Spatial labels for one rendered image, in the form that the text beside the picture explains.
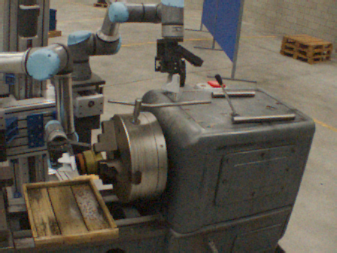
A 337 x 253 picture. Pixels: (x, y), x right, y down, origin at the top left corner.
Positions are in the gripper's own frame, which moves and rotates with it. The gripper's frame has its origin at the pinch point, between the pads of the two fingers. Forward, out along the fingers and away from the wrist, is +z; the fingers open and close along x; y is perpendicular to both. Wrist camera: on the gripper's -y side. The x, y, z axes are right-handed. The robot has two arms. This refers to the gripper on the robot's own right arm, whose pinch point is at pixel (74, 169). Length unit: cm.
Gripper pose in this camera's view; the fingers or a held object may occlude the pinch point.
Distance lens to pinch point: 141.1
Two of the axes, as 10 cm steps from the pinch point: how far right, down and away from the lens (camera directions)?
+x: 1.0, -9.1, -4.1
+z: 4.0, 4.1, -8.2
